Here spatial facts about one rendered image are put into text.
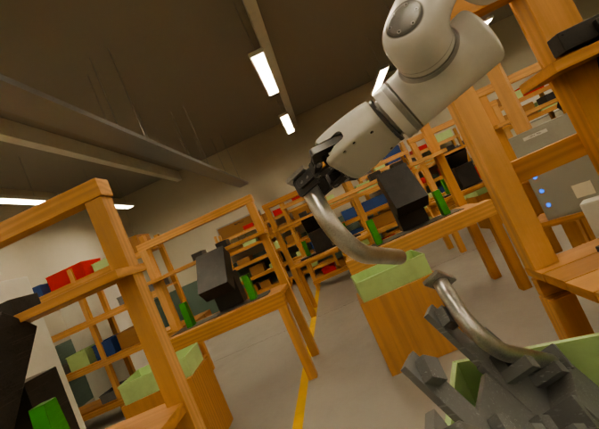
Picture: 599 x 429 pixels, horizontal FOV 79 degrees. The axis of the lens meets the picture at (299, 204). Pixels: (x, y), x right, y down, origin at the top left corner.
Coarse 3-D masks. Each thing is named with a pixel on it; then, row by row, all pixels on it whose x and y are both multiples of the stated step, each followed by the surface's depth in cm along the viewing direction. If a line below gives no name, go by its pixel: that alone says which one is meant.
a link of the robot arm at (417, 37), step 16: (400, 0) 43; (416, 0) 41; (432, 0) 40; (448, 0) 40; (480, 0) 51; (496, 0) 51; (400, 16) 42; (416, 16) 41; (432, 16) 40; (448, 16) 41; (384, 32) 44; (400, 32) 42; (416, 32) 41; (432, 32) 41; (448, 32) 42; (384, 48) 44; (400, 48) 42; (416, 48) 41; (432, 48) 42; (448, 48) 43; (400, 64) 44; (416, 64) 43; (432, 64) 43
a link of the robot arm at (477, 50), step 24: (456, 24) 45; (480, 24) 44; (456, 48) 44; (480, 48) 44; (432, 72) 45; (456, 72) 46; (480, 72) 46; (408, 96) 48; (432, 96) 47; (456, 96) 49
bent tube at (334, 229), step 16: (320, 192) 58; (320, 208) 56; (320, 224) 56; (336, 224) 55; (336, 240) 55; (352, 240) 55; (352, 256) 56; (368, 256) 57; (384, 256) 62; (400, 256) 68
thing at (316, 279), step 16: (400, 144) 784; (384, 160) 784; (416, 176) 777; (368, 192) 780; (304, 208) 801; (352, 208) 790; (368, 208) 786; (384, 208) 776; (384, 224) 786; (304, 240) 792; (336, 272) 780
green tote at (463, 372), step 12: (588, 336) 70; (528, 348) 75; (540, 348) 73; (564, 348) 72; (576, 348) 71; (588, 348) 70; (456, 360) 82; (468, 360) 80; (576, 360) 71; (588, 360) 70; (456, 372) 78; (468, 372) 80; (588, 372) 70; (456, 384) 74; (468, 384) 81; (468, 396) 78
